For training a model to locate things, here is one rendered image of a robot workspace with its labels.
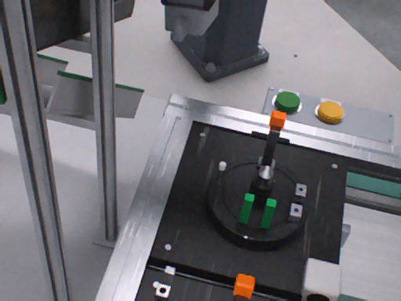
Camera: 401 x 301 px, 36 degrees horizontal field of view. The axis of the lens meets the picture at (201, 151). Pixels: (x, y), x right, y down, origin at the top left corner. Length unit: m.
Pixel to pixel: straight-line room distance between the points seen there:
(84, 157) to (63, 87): 0.38
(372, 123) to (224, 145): 0.25
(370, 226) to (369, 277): 0.09
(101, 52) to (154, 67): 0.53
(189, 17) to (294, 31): 0.66
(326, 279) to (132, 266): 0.24
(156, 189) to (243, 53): 0.40
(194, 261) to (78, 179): 0.29
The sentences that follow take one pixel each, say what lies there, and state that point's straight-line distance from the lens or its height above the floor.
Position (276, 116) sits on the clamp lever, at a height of 1.07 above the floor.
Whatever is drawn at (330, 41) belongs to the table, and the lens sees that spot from 1.31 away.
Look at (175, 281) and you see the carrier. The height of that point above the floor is 0.97.
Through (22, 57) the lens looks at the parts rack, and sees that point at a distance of 0.43.
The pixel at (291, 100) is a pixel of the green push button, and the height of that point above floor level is 0.97.
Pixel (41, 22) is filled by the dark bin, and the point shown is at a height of 1.30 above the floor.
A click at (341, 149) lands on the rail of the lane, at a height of 0.96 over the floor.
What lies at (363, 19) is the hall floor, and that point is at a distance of 2.91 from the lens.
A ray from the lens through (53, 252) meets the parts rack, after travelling 0.63.
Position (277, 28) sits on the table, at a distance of 1.30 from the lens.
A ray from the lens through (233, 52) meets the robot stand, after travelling 1.15.
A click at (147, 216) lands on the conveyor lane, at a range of 0.83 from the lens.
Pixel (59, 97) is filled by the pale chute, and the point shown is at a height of 1.19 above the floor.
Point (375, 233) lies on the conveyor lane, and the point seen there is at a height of 0.92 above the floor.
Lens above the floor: 1.65
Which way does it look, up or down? 50 degrees down
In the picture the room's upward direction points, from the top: 9 degrees clockwise
